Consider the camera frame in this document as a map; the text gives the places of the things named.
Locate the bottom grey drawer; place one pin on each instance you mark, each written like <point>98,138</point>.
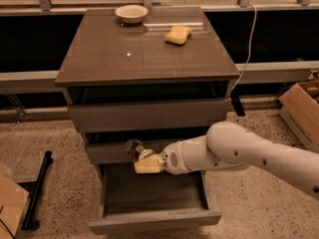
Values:
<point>134,202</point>

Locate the cardboard box right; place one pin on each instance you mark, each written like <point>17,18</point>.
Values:
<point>300,111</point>

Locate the black metal bar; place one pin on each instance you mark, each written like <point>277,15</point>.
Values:
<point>34,188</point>

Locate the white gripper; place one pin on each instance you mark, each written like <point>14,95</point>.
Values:
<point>171,157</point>

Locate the grey drawer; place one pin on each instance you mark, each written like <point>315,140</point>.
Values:
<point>135,116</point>
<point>134,202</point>
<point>115,152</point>

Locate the orange soda can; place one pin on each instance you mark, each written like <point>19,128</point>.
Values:
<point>135,149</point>

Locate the yellow sponge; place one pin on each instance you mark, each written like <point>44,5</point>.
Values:
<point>178,35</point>

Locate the grey drawer cabinet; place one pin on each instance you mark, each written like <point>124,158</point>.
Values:
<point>111,62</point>

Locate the middle grey drawer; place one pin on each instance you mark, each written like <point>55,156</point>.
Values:
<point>115,152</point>

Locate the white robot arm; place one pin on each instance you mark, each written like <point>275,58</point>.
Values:
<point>229,146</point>

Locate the white bowl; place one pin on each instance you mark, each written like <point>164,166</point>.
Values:
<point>132,14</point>

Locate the top grey drawer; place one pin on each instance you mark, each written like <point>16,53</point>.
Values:
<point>135,116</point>

